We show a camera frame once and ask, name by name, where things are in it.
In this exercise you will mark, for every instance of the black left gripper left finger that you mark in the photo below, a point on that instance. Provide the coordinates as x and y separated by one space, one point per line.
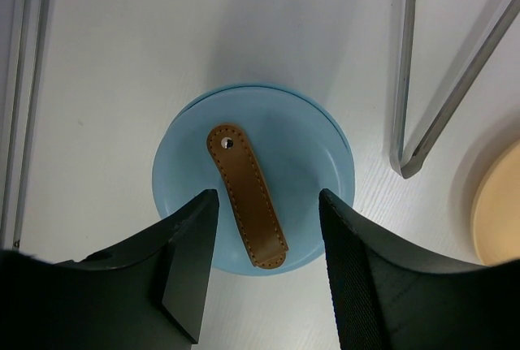
146 292

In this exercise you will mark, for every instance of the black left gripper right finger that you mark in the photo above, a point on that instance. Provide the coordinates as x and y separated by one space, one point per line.
389 293

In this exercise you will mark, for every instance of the brown lid handle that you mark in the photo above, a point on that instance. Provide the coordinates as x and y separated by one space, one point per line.
254 213

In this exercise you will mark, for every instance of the metal serving tongs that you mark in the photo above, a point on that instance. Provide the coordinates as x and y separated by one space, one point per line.
443 47

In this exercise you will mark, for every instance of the light blue lid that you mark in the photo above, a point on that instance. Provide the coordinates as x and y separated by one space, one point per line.
268 153

